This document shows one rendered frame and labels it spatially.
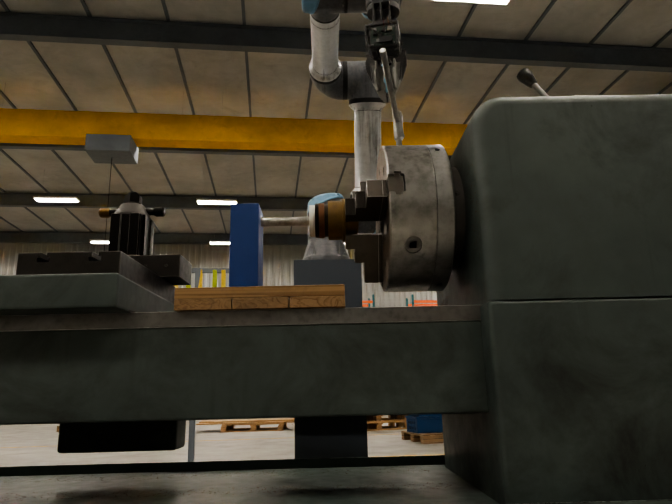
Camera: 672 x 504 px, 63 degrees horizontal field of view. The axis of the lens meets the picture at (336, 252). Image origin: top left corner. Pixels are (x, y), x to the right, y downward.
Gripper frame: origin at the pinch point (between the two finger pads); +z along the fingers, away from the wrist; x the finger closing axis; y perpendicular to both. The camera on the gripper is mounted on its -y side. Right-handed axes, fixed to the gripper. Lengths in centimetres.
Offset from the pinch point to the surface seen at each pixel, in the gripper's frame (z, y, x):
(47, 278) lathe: 40, 35, -54
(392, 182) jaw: 22.2, 11.4, 1.5
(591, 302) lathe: 46, 14, 34
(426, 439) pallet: 192, -655, -39
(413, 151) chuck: 14.8, 6.6, 5.5
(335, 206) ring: 24.1, 3.2, -11.6
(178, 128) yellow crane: -392, -903, -548
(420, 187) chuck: 23.6, 11.2, 6.8
